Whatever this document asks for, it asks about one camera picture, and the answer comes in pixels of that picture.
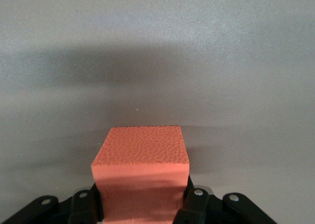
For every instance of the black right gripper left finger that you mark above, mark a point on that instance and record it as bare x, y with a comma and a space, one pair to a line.
83, 206

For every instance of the orange foam block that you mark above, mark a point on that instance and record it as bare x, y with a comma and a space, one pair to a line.
142, 147

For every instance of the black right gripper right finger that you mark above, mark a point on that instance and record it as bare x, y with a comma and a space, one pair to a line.
197, 204

